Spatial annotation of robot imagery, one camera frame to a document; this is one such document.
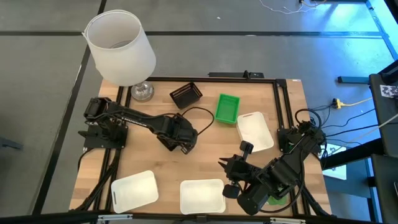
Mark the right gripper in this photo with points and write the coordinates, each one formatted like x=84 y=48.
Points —
x=239 y=169

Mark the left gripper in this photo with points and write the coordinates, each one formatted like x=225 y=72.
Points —
x=183 y=135

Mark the white plastic storage bin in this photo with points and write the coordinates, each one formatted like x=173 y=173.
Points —
x=256 y=127
x=135 y=191
x=202 y=196

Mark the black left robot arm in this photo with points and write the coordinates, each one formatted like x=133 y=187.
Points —
x=136 y=119

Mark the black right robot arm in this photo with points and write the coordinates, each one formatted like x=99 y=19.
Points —
x=289 y=169

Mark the black mesh plastic basket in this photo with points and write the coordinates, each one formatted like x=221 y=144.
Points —
x=186 y=97

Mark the green succulent in white pot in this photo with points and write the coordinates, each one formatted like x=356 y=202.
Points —
x=277 y=201

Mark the white shade glass table lamp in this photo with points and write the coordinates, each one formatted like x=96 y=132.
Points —
x=121 y=59

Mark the white printed sheet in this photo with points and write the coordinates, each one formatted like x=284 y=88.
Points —
x=337 y=169

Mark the black slanted desk beam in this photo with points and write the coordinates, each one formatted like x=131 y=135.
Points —
x=351 y=154

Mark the yellow power splitter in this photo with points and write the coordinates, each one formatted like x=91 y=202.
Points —
x=336 y=103

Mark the black cabinet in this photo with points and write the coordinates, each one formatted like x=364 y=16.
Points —
x=385 y=186

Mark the black crossbar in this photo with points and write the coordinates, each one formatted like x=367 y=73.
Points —
x=46 y=217

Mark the black side table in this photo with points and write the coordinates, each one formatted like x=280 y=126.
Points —
x=385 y=124

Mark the gray furniture foot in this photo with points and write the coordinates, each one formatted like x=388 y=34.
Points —
x=9 y=143

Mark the black and white marker tag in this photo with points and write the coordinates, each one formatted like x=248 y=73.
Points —
x=389 y=91

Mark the blue lit metal bar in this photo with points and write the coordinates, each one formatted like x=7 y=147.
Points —
x=381 y=29

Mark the black aluminium table frame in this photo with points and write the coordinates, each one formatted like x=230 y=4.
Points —
x=217 y=79

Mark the black flat mounting bracket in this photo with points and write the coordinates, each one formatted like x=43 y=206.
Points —
x=236 y=75

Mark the silver metal bracket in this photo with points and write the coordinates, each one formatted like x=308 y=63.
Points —
x=115 y=217
x=287 y=220

